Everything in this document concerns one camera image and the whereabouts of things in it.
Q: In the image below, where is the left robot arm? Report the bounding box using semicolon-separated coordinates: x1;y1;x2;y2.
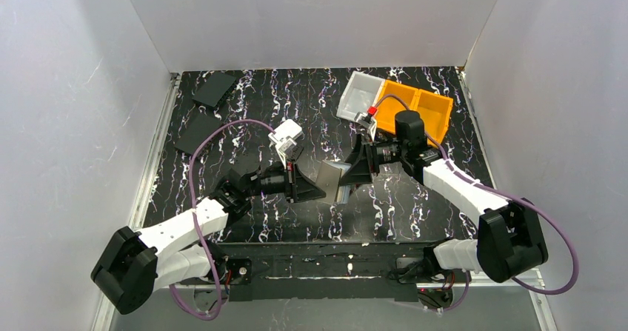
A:
90;162;326;315

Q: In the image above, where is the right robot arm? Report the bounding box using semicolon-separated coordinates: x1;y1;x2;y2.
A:
339;107;549;283

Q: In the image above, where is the orange plastic bin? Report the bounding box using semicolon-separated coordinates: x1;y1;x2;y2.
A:
417;90;453;144
375;80;420;133

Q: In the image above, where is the white box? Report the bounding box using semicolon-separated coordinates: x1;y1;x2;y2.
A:
268;119;303;143

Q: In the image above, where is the white plastic bin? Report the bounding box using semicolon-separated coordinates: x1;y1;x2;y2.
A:
336;71;385;122

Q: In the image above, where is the black base bar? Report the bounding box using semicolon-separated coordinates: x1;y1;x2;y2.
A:
210;242;468;305

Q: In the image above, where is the black ridged block near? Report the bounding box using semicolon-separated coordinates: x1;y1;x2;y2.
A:
175;113;224;155

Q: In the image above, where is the black ridged block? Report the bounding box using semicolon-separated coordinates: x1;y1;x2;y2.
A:
175;113;224;155
193;73;236;109

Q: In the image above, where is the black ridged block far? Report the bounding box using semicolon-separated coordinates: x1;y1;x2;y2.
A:
193;73;236;109

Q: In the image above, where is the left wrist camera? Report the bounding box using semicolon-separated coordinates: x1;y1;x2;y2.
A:
268;133;302;164

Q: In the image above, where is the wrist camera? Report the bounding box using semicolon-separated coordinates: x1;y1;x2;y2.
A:
268;133;302;164
354;106;378;141

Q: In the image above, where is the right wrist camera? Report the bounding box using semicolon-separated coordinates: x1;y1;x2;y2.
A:
354;106;378;141

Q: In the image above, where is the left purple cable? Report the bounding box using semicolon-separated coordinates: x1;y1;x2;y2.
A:
169;118;278;322

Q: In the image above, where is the purple cable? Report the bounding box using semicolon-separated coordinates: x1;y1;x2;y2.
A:
169;118;278;322
373;93;581;296

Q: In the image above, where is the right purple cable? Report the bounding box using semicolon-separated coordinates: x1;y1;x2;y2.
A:
373;93;581;296

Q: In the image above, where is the aluminium frame rail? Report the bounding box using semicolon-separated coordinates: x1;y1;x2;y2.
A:
91;73;181;330

